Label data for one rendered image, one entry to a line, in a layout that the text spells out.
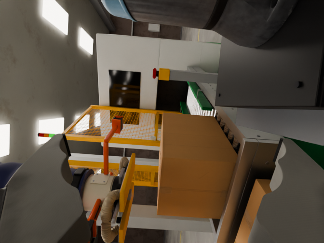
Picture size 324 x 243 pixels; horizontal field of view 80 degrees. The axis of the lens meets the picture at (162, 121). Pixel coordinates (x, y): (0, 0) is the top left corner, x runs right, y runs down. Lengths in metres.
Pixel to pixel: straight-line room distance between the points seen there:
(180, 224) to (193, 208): 1.05
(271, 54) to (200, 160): 0.72
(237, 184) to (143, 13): 0.86
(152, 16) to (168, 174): 0.82
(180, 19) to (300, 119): 0.26
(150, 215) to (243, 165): 1.42
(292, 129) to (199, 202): 0.85
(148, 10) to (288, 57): 0.21
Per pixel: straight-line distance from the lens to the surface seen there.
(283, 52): 0.34
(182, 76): 1.31
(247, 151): 0.93
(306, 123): 0.39
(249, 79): 0.40
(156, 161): 4.36
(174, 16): 0.34
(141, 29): 11.87
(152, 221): 2.21
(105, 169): 1.03
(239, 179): 1.01
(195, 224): 2.27
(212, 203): 1.20
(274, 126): 0.46
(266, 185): 0.95
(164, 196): 1.14
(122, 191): 0.84
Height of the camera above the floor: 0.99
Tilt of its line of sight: 1 degrees down
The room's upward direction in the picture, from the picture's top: 86 degrees counter-clockwise
